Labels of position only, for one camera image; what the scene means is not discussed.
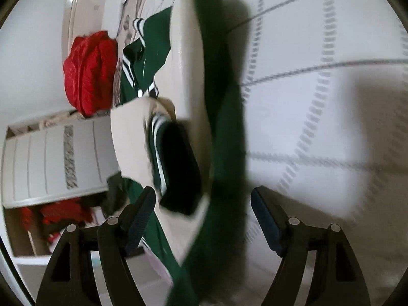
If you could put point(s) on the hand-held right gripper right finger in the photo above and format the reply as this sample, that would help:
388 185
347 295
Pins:
267 223

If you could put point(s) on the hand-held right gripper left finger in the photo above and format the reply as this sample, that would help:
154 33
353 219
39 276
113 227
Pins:
135 232

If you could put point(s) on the green white-striped garment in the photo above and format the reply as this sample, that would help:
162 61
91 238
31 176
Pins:
226 165

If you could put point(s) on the red hanging clothes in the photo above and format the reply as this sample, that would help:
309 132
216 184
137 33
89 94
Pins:
60 213

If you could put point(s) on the black cloth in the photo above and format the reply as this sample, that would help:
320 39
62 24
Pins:
114 194

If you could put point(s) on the white sliding-door wardrobe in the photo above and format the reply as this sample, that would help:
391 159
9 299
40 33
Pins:
54 162

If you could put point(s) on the white diamond-pattern mat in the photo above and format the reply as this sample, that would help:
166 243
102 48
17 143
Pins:
318 108

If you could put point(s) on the red quilt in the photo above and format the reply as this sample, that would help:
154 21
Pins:
87 70

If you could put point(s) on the white pillow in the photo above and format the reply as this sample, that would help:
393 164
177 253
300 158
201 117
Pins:
114 6

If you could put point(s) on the beige bed headboard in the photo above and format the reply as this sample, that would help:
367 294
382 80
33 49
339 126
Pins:
71 12

